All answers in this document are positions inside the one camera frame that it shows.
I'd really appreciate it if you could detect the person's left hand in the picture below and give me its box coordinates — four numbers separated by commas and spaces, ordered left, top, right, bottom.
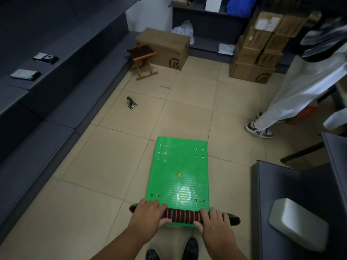
128, 198, 173, 246

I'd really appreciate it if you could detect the person's right hand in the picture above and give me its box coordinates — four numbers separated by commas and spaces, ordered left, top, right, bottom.
193, 207, 236, 255

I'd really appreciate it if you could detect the green platform trolley deck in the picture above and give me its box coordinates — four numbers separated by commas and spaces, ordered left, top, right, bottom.
129, 136, 241, 228

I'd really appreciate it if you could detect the person's dark shoe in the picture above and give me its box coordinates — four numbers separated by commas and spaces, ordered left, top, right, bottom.
145, 248, 161, 260
182, 237, 199, 260

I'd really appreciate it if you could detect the white box on shelf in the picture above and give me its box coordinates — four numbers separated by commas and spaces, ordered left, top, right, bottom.
268, 198, 330, 254

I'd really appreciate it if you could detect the small wooden folding stool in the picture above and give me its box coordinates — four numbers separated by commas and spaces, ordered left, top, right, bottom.
124, 44, 159, 81

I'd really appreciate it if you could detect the brown cardboard box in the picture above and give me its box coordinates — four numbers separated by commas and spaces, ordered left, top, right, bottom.
135, 27, 191, 71

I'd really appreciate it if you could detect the white paper packet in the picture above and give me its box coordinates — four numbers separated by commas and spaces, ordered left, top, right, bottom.
218, 43, 236, 56

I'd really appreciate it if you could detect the stack of cardboard boxes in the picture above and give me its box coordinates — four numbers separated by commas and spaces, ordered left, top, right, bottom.
229, 10, 311, 85

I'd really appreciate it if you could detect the black and white packet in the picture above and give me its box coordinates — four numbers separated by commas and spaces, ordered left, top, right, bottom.
10, 69, 42, 82
32, 52, 60, 65

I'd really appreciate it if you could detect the white plastic bag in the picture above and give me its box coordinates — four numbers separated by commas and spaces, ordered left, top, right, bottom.
171, 19, 195, 46

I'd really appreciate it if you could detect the small cardboard box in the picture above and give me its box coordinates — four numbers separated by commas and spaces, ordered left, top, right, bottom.
172, 0, 196, 8

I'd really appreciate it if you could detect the white paper sheet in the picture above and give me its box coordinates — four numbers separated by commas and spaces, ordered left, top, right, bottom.
205, 0, 223, 13

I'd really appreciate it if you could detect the blue cloth bundle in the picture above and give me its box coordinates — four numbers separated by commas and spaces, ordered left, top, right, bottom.
226, 0, 257, 18

